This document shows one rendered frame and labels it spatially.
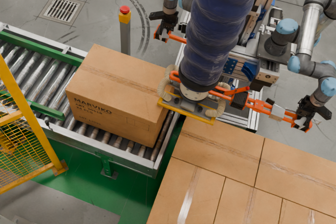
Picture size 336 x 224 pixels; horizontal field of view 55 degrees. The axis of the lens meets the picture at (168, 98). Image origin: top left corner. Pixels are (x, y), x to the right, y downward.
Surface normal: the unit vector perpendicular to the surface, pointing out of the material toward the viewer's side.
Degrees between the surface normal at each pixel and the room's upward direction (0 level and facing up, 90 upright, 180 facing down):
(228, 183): 0
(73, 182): 0
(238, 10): 72
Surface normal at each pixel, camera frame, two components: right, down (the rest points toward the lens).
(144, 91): 0.10, -0.51
